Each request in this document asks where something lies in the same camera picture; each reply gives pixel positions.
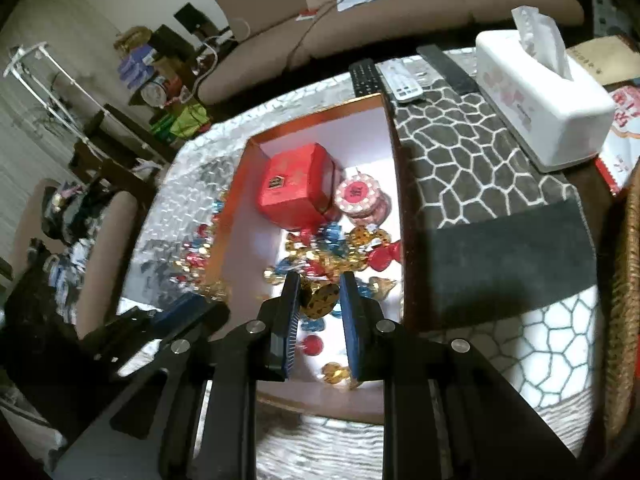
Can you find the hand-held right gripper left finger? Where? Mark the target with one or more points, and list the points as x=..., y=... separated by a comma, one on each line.
x=293, y=330

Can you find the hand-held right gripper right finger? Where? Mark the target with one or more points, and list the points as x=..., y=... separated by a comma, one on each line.
x=350, y=330

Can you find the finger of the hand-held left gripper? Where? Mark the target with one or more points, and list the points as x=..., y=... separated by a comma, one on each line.
x=175, y=310
x=215, y=317

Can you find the gold foil candy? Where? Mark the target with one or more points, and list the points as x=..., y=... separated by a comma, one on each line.
x=320, y=300

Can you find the pile of candies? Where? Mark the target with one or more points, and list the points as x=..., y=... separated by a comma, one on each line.
x=360, y=240
x=195, y=260

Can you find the orange cardboard box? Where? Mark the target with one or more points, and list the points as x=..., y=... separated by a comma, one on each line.
x=360, y=130

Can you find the beige armchair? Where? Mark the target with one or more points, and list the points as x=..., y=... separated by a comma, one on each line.
x=112, y=250

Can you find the pile of clothes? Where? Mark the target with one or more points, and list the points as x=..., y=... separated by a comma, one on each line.
x=70, y=215

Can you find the pink round tin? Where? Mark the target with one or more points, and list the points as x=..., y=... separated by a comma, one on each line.
x=357, y=195

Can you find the red square tin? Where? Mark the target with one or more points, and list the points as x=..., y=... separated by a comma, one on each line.
x=295, y=185

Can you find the dark grey cloth strip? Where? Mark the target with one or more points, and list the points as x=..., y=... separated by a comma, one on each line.
x=510, y=260

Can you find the green bag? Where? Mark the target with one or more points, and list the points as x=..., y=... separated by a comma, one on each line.
x=185, y=122

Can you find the dark wooden chair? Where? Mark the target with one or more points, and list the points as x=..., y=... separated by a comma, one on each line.
x=115, y=125

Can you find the round metal can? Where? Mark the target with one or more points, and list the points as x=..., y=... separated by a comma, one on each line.
x=154, y=92

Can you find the blue boxes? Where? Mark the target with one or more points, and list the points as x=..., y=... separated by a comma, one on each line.
x=136, y=65

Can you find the white remote control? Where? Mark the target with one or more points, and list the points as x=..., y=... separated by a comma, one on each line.
x=400, y=82

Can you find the black remote control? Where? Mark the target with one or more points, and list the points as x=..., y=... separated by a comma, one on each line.
x=364, y=77

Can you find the wicker basket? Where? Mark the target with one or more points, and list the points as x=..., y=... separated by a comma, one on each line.
x=622, y=310

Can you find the slim black bar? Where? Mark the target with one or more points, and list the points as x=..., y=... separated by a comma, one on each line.
x=447, y=70

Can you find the white clothes rack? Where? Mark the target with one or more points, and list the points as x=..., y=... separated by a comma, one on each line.
x=30, y=55

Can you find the white tissue box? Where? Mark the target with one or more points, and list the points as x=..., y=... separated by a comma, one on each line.
x=540, y=110

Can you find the small black speaker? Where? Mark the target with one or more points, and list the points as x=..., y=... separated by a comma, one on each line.
x=192, y=19

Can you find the small red card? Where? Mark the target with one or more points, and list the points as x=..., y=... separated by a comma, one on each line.
x=306, y=14

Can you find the beige sofa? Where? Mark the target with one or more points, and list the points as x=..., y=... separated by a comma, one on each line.
x=400, y=15

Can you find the red and white paper bag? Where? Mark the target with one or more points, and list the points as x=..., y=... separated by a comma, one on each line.
x=622, y=150

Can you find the white tissue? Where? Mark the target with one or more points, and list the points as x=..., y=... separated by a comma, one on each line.
x=542, y=35

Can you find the brown paper booklet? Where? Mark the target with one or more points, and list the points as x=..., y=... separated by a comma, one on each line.
x=605, y=60

